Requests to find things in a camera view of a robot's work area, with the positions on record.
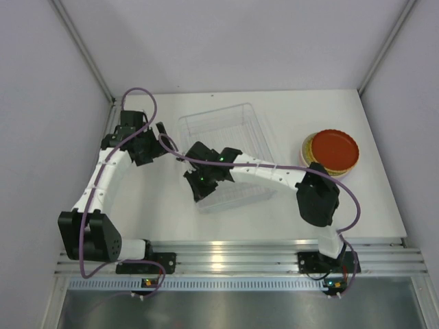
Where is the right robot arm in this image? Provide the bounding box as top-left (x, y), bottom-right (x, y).
top-left (184, 142), bottom-right (345, 272)

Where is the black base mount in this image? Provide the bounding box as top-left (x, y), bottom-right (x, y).
top-left (297, 251), bottom-right (361, 279)
top-left (116, 252), bottom-right (176, 275)

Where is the clear wire dish rack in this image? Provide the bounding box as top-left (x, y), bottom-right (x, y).
top-left (178, 103), bottom-right (275, 213)

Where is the aluminium mounting rail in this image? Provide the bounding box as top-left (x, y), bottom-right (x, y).
top-left (54, 239), bottom-right (428, 275)

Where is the pink plate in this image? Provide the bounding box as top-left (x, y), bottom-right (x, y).
top-left (299, 134), bottom-right (351, 180)

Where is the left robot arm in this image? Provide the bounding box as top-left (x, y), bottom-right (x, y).
top-left (58, 111), bottom-right (167, 272)

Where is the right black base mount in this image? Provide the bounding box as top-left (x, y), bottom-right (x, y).
top-left (297, 251), bottom-right (361, 279)

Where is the perforated metal cable tray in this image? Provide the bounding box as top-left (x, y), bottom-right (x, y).
top-left (69, 277), bottom-right (343, 291)

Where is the olive gold plate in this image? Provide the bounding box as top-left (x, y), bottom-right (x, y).
top-left (303, 134), bottom-right (357, 176)

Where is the dark red plate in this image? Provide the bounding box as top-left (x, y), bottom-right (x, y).
top-left (311, 128), bottom-right (360, 171)

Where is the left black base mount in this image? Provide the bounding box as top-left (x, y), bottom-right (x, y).
top-left (116, 252), bottom-right (176, 275)

